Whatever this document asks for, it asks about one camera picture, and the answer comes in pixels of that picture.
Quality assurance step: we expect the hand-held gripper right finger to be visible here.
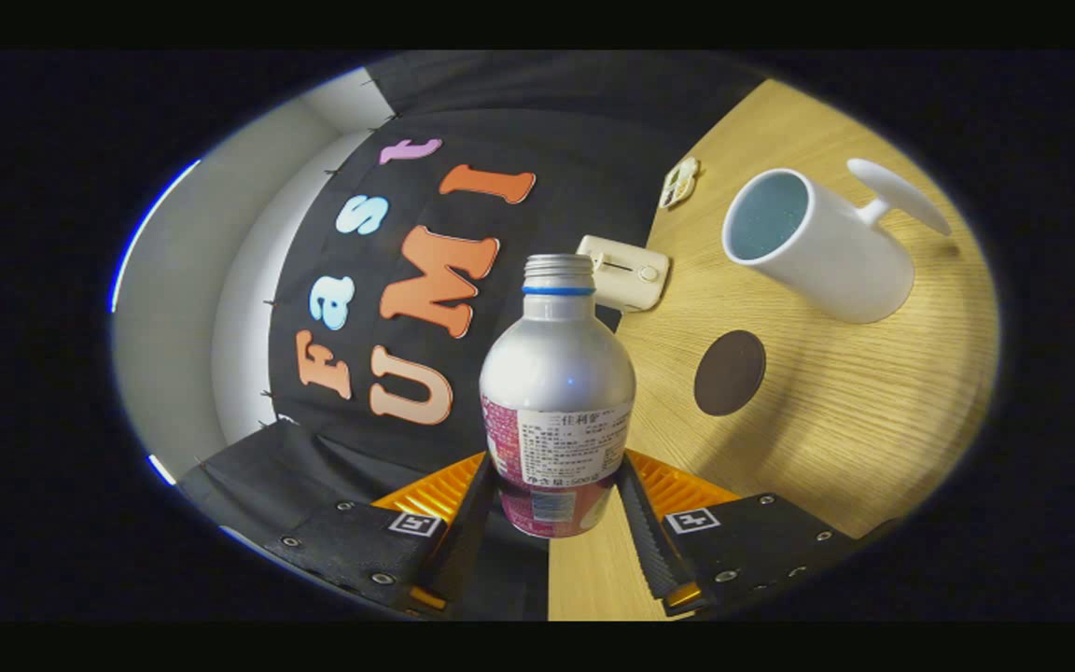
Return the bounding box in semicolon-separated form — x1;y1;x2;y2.
614;451;860;617

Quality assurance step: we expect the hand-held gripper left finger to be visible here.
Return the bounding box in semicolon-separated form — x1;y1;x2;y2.
262;451;499;617

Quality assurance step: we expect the silver bottle with red label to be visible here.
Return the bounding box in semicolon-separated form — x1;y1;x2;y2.
480;254;637;539

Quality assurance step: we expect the dark brown round coaster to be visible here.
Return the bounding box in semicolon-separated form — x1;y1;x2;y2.
693;329;768;417

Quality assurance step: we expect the white cup with handle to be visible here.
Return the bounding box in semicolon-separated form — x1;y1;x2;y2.
721;158;953;325

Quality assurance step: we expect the wooden table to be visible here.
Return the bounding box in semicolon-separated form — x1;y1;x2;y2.
547;79;1000;622

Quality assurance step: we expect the cream toaster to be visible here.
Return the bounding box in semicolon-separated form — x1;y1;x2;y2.
577;235;671;313

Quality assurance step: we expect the black backdrop cloth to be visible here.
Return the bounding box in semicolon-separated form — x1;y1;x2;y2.
178;51;767;622

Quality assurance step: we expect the large ceiling light panel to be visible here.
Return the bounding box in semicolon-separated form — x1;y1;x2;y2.
111;159;202;314

